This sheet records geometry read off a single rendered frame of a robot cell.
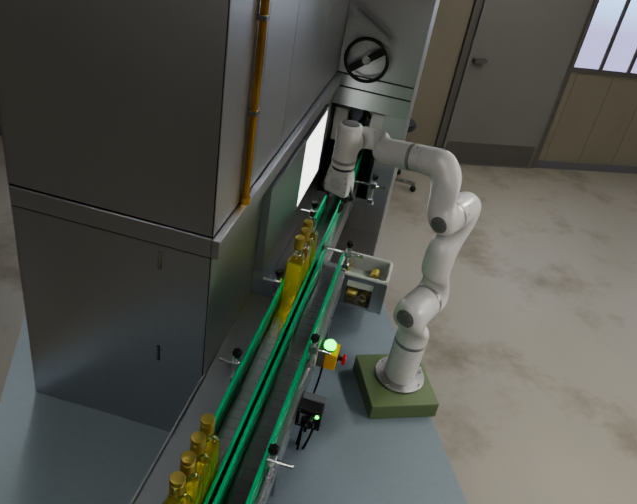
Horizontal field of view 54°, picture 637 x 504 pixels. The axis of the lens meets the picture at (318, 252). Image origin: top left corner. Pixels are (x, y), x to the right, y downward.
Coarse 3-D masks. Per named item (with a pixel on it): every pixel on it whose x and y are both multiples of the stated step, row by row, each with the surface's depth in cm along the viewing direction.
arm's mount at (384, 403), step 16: (368, 368) 244; (368, 384) 237; (368, 400) 233; (384, 400) 232; (400, 400) 233; (416, 400) 234; (432, 400) 235; (368, 416) 232; (384, 416) 233; (400, 416) 234; (416, 416) 236
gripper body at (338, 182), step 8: (328, 168) 222; (336, 168) 219; (328, 176) 223; (336, 176) 221; (344, 176) 219; (352, 176) 220; (328, 184) 224; (336, 184) 222; (344, 184) 220; (352, 184) 222; (336, 192) 224; (344, 192) 222
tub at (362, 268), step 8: (344, 256) 272; (352, 256) 276; (368, 256) 274; (352, 264) 278; (360, 264) 277; (368, 264) 276; (376, 264) 275; (384, 264) 274; (392, 264) 272; (352, 272) 275; (360, 272) 276; (368, 272) 277; (384, 272) 276; (376, 280) 260; (384, 280) 274
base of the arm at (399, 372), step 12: (396, 348) 231; (384, 360) 247; (396, 360) 233; (408, 360) 230; (420, 360) 233; (384, 372) 242; (396, 372) 235; (408, 372) 234; (420, 372) 242; (384, 384) 237; (396, 384) 238; (408, 384) 238; (420, 384) 240
